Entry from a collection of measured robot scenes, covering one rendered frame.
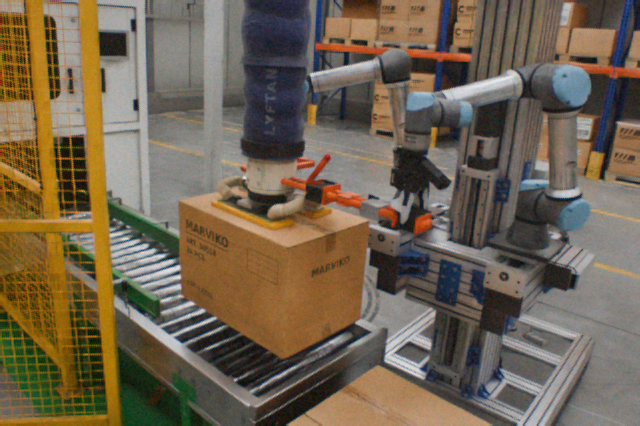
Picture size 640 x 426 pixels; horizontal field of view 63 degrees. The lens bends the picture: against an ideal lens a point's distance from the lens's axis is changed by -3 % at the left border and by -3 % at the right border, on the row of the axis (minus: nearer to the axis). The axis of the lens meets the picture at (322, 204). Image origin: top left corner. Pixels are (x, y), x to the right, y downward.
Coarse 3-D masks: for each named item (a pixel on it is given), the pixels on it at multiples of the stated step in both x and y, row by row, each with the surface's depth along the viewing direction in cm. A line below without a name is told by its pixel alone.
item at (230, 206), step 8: (216, 200) 195; (224, 200) 194; (232, 200) 194; (224, 208) 189; (232, 208) 187; (240, 208) 186; (248, 208) 187; (264, 208) 181; (240, 216) 184; (248, 216) 181; (256, 216) 180; (264, 216) 180; (264, 224) 176; (272, 224) 174; (280, 224) 175; (288, 224) 178
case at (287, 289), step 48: (240, 192) 213; (192, 240) 197; (240, 240) 177; (288, 240) 166; (336, 240) 178; (192, 288) 204; (240, 288) 182; (288, 288) 166; (336, 288) 185; (288, 336) 172
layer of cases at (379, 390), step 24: (360, 384) 186; (384, 384) 186; (408, 384) 187; (312, 408) 172; (336, 408) 173; (360, 408) 173; (384, 408) 174; (408, 408) 175; (432, 408) 175; (456, 408) 176
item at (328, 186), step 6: (318, 180) 177; (306, 186) 173; (312, 186) 171; (318, 186) 174; (324, 186) 174; (330, 186) 170; (336, 186) 172; (306, 192) 174; (312, 192) 172; (318, 192) 169; (324, 192) 169; (330, 192) 171; (306, 198) 174; (312, 198) 172; (318, 198) 170; (324, 198) 170; (324, 204) 170
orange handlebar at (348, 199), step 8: (304, 160) 213; (312, 160) 212; (240, 168) 198; (304, 168) 207; (288, 184) 181; (296, 184) 179; (328, 192) 170; (336, 192) 172; (344, 192) 171; (336, 200) 167; (344, 200) 165; (352, 200) 163; (360, 200) 166; (392, 208) 158; (384, 216) 156; (392, 216) 153; (424, 224) 148; (432, 224) 150
